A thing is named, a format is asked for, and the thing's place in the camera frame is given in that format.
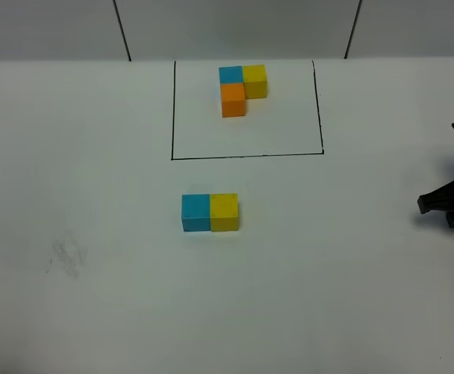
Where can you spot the template yellow cube block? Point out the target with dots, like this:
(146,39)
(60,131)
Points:
(255,81)

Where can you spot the template orange cube block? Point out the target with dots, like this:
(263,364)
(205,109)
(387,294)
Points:
(233,100)

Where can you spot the template blue cube block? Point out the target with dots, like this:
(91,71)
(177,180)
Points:
(231,74)

